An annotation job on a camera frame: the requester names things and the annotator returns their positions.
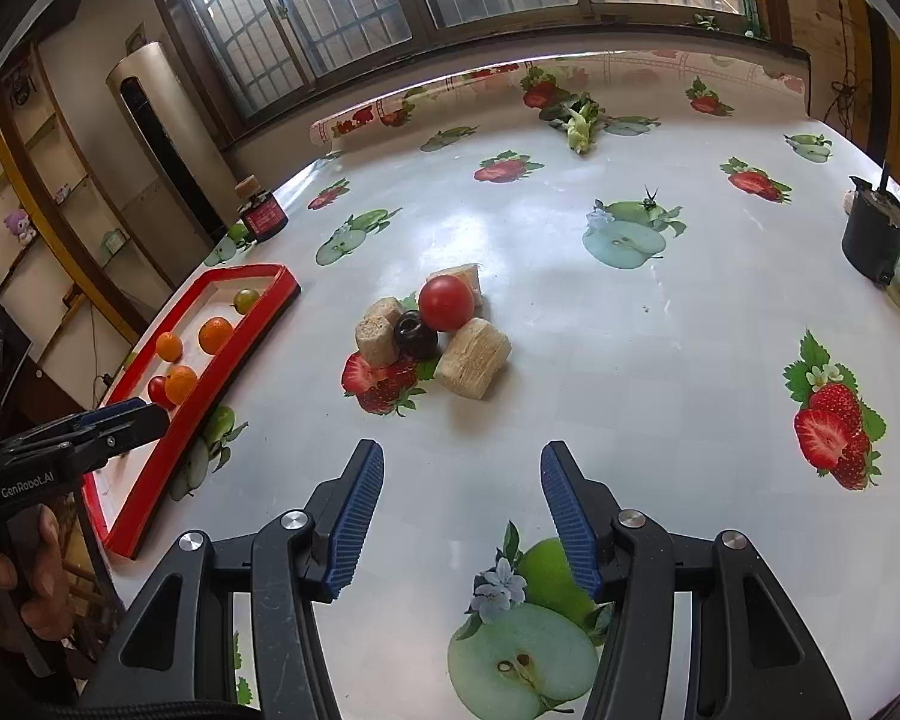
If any tan wooden block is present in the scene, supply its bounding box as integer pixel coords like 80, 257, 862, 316
427, 262, 485, 308
355, 298, 406, 368

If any red tomato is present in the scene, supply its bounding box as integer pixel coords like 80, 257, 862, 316
418, 274, 476, 332

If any wooden wall shelf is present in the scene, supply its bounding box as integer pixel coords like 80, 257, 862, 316
0, 37, 173, 406

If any red rimmed tray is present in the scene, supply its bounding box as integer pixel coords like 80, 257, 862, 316
81, 264, 301, 560

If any red jar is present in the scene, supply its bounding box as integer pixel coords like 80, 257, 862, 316
234, 176, 290, 242

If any dark purple plum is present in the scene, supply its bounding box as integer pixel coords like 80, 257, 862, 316
392, 310, 442, 361

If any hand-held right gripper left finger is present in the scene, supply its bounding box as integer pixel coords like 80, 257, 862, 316
82, 439, 386, 720

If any large beige bread block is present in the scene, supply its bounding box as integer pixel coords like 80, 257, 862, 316
435, 317, 512, 400

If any hanging dark cable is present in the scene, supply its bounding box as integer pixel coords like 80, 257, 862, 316
829, 0, 863, 136

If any white standing air conditioner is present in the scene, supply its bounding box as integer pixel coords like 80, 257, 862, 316
106, 43, 230, 241

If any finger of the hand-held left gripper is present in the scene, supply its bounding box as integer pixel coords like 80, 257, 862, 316
0, 399, 151, 458
60, 403, 172, 467

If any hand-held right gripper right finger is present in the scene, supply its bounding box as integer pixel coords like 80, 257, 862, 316
540, 441, 852, 720

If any black plant pot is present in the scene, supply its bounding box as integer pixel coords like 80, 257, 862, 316
840, 161, 900, 286

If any green leafy vegetable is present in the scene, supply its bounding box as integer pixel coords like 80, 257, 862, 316
559, 97, 601, 155

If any large orange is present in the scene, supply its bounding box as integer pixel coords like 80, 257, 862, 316
199, 316, 235, 355

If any person's left hand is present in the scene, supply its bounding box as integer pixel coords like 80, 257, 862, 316
0, 502, 68, 642

